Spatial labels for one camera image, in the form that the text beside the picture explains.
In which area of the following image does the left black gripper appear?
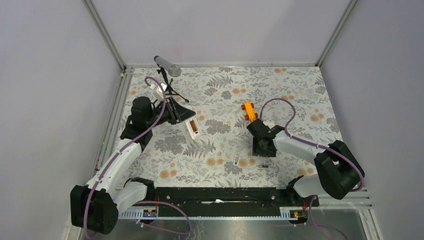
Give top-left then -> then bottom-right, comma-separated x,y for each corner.
146,96 -> 196,129

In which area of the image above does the white remote control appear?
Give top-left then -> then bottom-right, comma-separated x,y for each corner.
184,116 -> 202,140

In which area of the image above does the white battery cover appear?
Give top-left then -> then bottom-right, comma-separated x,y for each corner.
233,152 -> 240,166

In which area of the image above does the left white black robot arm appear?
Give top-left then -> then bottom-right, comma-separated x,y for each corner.
70,96 -> 196,235

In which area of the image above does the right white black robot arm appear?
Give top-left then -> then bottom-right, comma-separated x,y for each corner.
247,119 -> 365,206

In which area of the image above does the black mini tripod stand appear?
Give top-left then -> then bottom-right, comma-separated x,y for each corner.
157,67 -> 190,103

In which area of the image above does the yellow toy brick car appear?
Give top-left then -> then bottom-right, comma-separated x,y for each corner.
241,101 -> 259,122

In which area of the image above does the floral patterned table mat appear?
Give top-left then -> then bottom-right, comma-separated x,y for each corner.
118,66 -> 342,188

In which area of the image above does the grey microphone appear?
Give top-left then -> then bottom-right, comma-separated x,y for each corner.
153,55 -> 182,78

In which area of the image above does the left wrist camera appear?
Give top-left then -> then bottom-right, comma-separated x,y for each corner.
149,83 -> 168,101

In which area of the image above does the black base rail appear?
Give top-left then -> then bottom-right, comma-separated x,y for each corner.
142,187 -> 320,218

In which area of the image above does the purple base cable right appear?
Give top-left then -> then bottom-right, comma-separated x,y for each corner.
291,195 -> 349,240

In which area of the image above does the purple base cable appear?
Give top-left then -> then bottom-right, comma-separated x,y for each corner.
132,200 -> 193,236
291,195 -> 349,240

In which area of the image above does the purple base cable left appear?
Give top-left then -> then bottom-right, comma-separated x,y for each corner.
132,200 -> 193,236

